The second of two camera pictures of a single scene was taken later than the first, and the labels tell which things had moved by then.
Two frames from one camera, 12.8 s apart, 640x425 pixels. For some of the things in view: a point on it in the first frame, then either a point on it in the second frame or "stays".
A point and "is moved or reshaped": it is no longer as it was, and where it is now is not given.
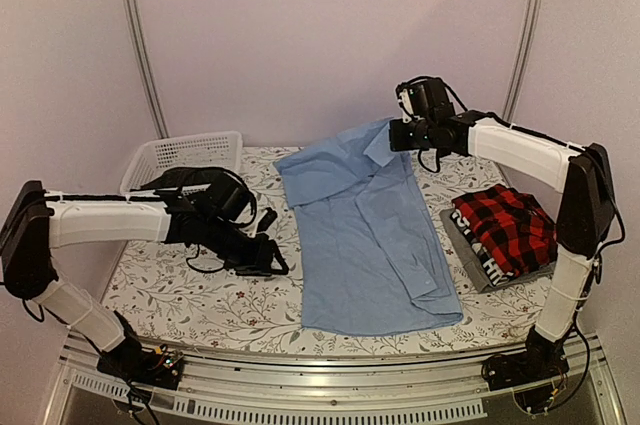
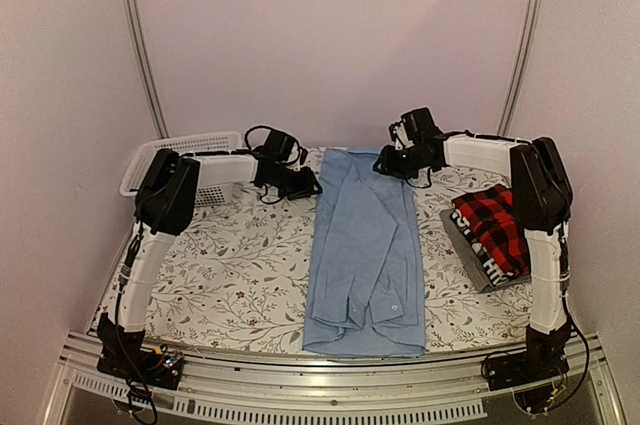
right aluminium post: x=530 y=16 stays
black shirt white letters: x=493 y=271 stays
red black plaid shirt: x=516 y=230 stays
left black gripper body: x=240 y=257 to x=293 y=187
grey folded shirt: x=480 y=276 stays
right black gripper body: x=420 y=139 to x=403 y=167
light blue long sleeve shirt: x=366 y=257 is moved or reshaped
